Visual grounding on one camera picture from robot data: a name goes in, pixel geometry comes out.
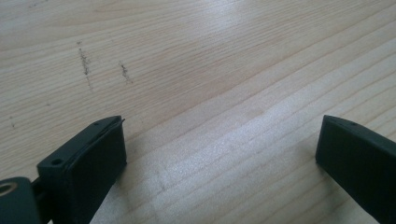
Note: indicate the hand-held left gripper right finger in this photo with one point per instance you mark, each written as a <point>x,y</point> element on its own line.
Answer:
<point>358,161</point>

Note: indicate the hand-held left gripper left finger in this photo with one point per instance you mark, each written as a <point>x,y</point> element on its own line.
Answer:
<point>90,168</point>

